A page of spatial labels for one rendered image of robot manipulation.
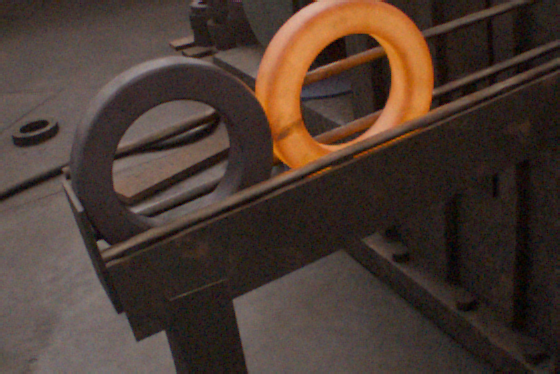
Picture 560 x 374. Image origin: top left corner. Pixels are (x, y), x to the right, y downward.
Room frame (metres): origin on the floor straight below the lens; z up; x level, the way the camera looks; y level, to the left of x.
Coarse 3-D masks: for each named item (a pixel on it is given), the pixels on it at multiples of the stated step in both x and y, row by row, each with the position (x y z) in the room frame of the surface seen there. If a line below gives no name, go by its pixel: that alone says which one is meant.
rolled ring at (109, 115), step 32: (160, 64) 0.63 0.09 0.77; (192, 64) 0.63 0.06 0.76; (96, 96) 0.63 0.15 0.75; (128, 96) 0.61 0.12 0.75; (160, 96) 0.62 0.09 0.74; (192, 96) 0.63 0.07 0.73; (224, 96) 0.64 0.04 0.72; (96, 128) 0.60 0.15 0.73; (128, 128) 0.61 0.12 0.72; (256, 128) 0.65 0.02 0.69; (96, 160) 0.59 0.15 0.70; (256, 160) 0.65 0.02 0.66; (96, 192) 0.59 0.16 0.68; (224, 192) 0.65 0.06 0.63; (96, 224) 0.59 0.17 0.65; (128, 224) 0.60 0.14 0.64; (160, 224) 0.63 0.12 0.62
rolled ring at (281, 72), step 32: (320, 0) 0.72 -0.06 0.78; (352, 0) 0.70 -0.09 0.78; (288, 32) 0.69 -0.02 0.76; (320, 32) 0.69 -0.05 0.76; (352, 32) 0.70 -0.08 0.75; (384, 32) 0.71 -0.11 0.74; (416, 32) 0.73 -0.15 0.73; (288, 64) 0.67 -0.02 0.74; (416, 64) 0.73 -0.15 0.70; (256, 96) 0.69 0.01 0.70; (288, 96) 0.67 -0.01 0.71; (416, 96) 0.72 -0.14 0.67; (288, 128) 0.67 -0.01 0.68; (384, 128) 0.72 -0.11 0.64; (288, 160) 0.67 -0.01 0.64
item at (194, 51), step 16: (208, 0) 2.75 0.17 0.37; (224, 0) 2.71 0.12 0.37; (240, 0) 2.48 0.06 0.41; (192, 16) 2.94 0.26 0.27; (208, 16) 2.90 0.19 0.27; (224, 16) 2.71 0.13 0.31; (240, 16) 2.48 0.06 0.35; (208, 32) 2.91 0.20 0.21; (224, 32) 2.70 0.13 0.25; (240, 32) 2.50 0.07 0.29; (176, 48) 3.02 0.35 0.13; (192, 48) 2.94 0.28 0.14; (208, 48) 2.90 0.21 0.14; (224, 48) 2.71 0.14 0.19
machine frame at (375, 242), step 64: (384, 0) 1.40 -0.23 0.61; (448, 0) 1.22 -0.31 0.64; (512, 0) 1.05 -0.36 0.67; (384, 64) 1.44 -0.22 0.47; (512, 192) 1.05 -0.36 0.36; (384, 256) 1.39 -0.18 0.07; (448, 256) 1.23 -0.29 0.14; (512, 256) 1.05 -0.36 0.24; (448, 320) 1.17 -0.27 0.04; (512, 320) 1.05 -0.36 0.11
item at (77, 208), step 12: (72, 192) 0.60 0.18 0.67; (72, 204) 0.60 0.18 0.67; (84, 216) 0.57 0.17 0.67; (84, 228) 0.57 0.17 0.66; (84, 240) 0.62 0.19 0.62; (96, 252) 0.57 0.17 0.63; (96, 264) 0.58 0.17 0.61; (108, 276) 0.57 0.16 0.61; (108, 288) 0.57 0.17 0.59; (120, 312) 0.57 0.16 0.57
